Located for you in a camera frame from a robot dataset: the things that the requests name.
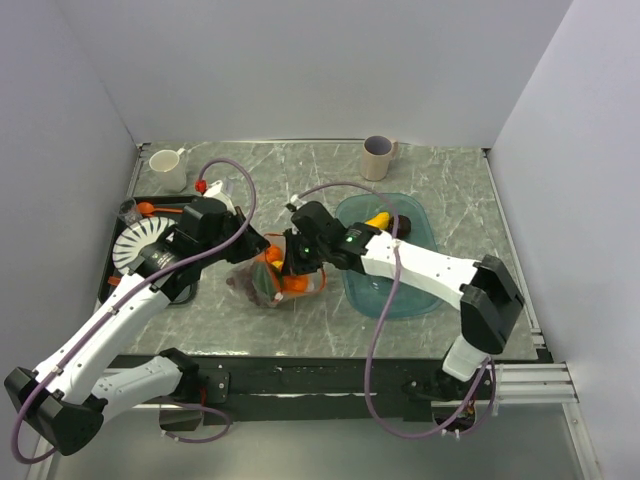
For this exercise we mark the orange tangerine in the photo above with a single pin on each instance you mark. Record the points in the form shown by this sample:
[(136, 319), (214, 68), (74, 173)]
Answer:
[(301, 284)]

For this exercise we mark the dark purple plum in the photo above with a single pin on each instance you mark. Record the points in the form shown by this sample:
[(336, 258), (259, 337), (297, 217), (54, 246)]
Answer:
[(401, 225)]

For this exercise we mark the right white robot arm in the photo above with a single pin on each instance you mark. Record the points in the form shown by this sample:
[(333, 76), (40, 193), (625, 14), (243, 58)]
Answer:
[(483, 291)]

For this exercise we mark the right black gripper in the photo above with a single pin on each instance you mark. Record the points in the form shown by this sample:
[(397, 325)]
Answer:
[(293, 264)]

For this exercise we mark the white cup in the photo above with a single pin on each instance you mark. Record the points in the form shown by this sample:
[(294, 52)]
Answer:
[(170, 169)]

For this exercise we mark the clear plastic glass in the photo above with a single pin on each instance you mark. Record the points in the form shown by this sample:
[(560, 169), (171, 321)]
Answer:
[(128, 212)]

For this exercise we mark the yellow squash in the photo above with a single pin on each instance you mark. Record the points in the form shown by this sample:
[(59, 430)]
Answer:
[(380, 221)]

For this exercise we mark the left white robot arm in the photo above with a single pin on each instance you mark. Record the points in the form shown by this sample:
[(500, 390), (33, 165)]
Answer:
[(67, 398)]

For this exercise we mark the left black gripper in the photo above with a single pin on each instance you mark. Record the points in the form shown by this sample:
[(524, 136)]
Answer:
[(253, 244)]

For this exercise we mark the striped white plate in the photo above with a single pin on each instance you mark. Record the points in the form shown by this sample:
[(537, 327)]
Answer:
[(130, 242)]

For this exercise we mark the small orange pumpkin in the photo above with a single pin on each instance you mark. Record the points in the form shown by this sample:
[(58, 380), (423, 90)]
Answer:
[(274, 256)]

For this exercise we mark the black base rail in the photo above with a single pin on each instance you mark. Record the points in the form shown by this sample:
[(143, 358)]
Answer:
[(251, 389)]

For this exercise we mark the purple grape bunch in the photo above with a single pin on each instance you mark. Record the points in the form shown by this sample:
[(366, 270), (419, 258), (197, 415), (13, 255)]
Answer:
[(239, 279)]

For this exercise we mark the beige mug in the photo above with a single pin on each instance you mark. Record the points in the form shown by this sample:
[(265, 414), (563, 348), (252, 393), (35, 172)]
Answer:
[(377, 154)]

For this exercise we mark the green lime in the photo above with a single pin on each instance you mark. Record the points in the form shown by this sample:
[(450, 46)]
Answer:
[(264, 281)]

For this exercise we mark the clear zip top bag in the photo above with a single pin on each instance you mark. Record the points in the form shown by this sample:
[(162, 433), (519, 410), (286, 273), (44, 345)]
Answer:
[(319, 277)]

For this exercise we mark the orange plastic spoon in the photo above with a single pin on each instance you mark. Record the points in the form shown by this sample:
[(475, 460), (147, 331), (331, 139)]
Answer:
[(149, 209)]

